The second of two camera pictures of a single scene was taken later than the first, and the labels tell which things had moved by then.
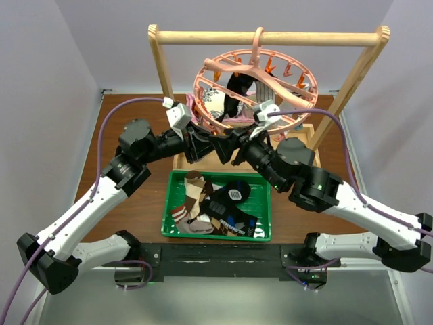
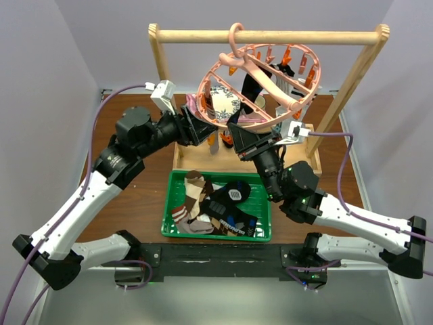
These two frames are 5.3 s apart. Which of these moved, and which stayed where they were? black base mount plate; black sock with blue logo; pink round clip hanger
Moved: pink round clip hanger
Stayed: black base mount plate; black sock with blue logo
